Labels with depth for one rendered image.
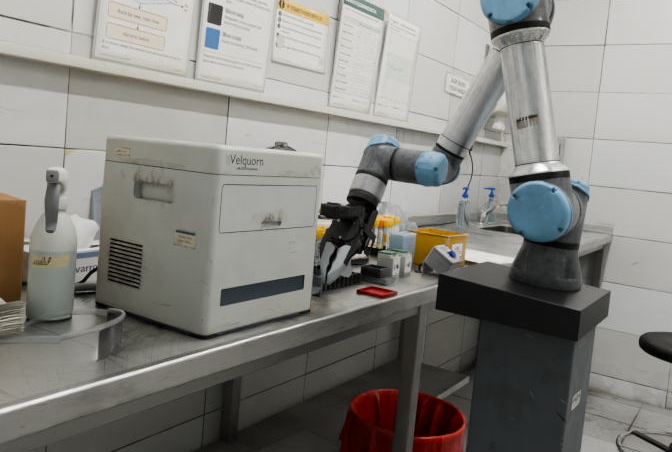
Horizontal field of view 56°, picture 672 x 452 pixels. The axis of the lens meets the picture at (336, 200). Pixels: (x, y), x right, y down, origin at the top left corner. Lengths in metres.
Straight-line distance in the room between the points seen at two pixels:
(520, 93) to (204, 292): 0.71
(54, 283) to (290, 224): 0.39
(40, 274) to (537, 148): 0.90
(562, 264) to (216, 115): 1.03
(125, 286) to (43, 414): 0.37
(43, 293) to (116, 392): 0.28
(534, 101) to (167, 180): 0.70
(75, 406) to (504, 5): 1.00
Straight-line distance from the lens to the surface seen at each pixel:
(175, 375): 0.94
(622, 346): 3.90
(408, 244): 1.78
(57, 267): 1.08
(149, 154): 1.08
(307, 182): 1.15
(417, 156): 1.38
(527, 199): 1.26
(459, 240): 1.91
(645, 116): 3.82
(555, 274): 1.40
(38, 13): 1.55
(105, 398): 0.87
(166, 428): 1.98
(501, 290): 1.30
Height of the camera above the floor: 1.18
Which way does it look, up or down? 4 degrees down
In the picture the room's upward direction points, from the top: 5 degrees clockwise
